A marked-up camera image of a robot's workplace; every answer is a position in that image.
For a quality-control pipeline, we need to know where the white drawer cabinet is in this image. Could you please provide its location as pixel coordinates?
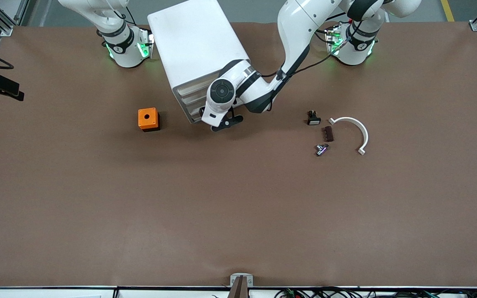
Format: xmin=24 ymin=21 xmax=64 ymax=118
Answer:
xmin=147 ymin=0 xmax=253 ymax=125

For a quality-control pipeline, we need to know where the brown table mat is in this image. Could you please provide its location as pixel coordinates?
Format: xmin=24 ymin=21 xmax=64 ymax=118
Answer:
xmin=0 ymin=21 xmax=477 ymax=289

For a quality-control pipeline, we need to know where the orange button enclosure box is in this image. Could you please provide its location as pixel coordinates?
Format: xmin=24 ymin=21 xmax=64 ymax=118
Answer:
xmin=137 ymin=108 xmax=161 ymax=132

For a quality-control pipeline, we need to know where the white curved bracket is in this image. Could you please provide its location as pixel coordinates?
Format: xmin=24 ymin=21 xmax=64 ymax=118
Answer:
xmin=328 ymin=117 xmax=369 ymax=156

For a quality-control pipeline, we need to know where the grey metal mounting bracket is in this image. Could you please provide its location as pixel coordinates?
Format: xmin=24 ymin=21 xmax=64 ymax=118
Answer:
xmin=230 ymin=273 xmax=254 ymax=288

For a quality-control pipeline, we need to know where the tan mounting post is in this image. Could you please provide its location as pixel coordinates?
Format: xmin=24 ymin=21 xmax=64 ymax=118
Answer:
xmin=228 ymin=276 xmax=251 ymax=298

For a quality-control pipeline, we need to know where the black cable bundle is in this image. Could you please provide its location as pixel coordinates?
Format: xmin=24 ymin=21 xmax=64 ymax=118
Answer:
xmin=274 ymin=287 xmax=477 ymax=298

